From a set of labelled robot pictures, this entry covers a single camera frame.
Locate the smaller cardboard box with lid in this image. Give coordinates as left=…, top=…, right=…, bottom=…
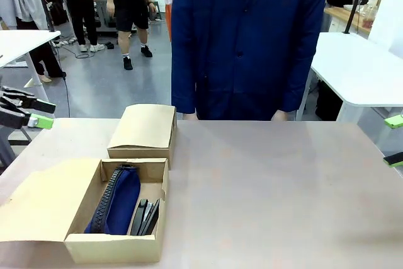
left=106, top=103, right=178, bottom=170

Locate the blue CAMPUS pencil case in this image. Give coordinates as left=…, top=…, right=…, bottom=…
left=83, top=164, right=142, bottom=236

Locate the long black stapler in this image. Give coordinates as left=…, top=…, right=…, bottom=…
left=130, top=198, right=161, bottom=236

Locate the person's left forearm blue sleeve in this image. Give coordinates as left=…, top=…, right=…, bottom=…
left=282, top=45, right=317, bottom=113

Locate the person's right forearm blue sleeve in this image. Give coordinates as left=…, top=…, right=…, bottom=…
left=171, top=45, right=198, bottom=115

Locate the larger cardboard box with lid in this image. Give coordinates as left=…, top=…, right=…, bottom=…
left=0, top=156, right=170, bottom=264

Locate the grey metal stool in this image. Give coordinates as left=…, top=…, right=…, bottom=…
left=0, top=123, right=33, bottom=169

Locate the person in black trousers barefoot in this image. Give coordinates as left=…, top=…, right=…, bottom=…
left=15, top=16, right=67, bottom=83

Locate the white table with rounded corner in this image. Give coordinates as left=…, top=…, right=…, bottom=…
left=0, top=30, right=62, bottom=118

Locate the white table with white legs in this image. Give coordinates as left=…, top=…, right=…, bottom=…
left=304, top=31, right=403, bottom=144

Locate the black tripod pole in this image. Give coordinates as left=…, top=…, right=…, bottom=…
left=32, top=0, right=71, bottom=118

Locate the clear plastic bottle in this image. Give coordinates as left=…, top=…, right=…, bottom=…
left=363, top=0, right=380, bottom=30

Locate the wooden counter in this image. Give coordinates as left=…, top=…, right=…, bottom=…
left=323, top=6, right=373, bottom=34

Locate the black light stand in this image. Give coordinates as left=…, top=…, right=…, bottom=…
left=342, top=0, right=368, bottom=35

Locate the person in blue cardigan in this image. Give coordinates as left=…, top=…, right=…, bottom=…
left=171, top=0, right=327, bottom=122

